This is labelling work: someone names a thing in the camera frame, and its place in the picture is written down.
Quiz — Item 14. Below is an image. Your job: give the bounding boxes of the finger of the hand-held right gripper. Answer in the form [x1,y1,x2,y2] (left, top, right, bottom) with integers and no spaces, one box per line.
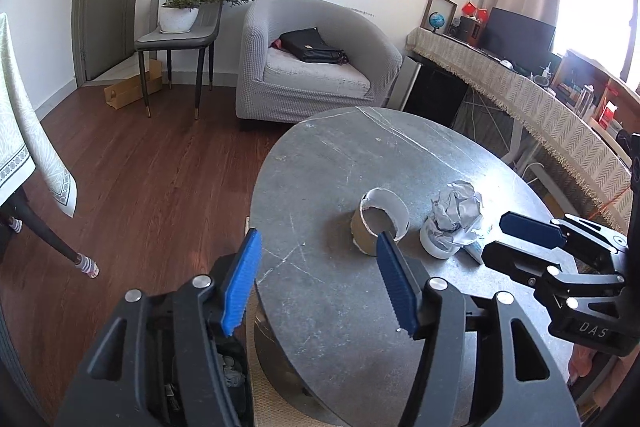
[481,241,626,308]
[499,212,628,253]

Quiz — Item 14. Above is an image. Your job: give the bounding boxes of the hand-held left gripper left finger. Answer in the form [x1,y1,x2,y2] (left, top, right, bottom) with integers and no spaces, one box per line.
[54,228,263,427]

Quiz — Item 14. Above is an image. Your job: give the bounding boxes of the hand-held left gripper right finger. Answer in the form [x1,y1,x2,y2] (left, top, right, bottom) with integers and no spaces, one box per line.
[376,232,571,427]

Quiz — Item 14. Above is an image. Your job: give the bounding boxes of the white plastic packet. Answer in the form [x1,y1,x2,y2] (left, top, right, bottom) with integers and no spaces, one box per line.
[418,217,485,266]

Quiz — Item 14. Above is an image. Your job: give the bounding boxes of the small white paper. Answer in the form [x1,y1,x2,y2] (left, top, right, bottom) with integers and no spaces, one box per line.
[430,179,485,234]

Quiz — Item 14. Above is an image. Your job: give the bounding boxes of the brown tape roll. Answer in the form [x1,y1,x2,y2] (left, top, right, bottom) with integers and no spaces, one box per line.
[349,187,411,257]

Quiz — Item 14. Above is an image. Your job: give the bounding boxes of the black trash bin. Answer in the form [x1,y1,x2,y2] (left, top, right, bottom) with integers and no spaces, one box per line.
[149,329,257,427]

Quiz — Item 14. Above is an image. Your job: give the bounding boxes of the desk with beige fringed cloth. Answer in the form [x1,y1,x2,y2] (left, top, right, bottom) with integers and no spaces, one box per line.
[405,26,637,234]

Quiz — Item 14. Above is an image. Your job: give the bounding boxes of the round grey marble coffee table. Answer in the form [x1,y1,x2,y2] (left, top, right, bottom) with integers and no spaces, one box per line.
[249,106,592,427]

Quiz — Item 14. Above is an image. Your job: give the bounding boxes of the wooden desk shelf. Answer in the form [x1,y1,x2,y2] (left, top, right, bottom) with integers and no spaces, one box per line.
[552,49,640,134]

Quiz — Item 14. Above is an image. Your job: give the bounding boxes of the black monitor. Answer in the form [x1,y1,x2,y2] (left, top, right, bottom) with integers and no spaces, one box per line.
[479,6,557,68]

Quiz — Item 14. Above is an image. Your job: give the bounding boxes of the white upright panel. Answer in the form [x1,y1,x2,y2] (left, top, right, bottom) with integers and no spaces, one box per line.
[388,54,421,110]

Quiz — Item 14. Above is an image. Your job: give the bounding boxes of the black table leg with sock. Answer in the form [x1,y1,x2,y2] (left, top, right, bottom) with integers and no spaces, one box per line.
[9,188,100,281]

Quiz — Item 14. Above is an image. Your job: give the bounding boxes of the grey armchair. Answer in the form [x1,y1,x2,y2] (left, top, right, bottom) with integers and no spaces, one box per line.
[235,0,404,130]

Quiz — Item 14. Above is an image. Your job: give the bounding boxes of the dark wooden box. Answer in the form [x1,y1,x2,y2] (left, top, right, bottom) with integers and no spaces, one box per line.
[457,15,484,44]

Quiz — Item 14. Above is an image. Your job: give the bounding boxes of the flat cardboard box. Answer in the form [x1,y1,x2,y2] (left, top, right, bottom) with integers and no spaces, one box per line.
[103,59,164,110]

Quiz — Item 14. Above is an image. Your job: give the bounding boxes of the small red flags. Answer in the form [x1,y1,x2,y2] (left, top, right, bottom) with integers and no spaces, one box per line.
[460,0,490,22]

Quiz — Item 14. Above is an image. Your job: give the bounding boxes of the black handbag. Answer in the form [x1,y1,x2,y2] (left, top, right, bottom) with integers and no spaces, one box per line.
[278,27,350,66]

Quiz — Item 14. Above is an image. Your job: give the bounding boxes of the grey dining chair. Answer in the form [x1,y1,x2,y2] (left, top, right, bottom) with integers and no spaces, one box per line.
[134,0,230,120]

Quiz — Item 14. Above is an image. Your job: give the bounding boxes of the potted plant in white pot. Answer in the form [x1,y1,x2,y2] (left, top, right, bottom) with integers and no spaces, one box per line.
[158,0,259,34]

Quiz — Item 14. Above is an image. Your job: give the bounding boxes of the wooden picture frame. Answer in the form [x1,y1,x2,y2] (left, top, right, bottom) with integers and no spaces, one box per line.
[419,0,459,36]

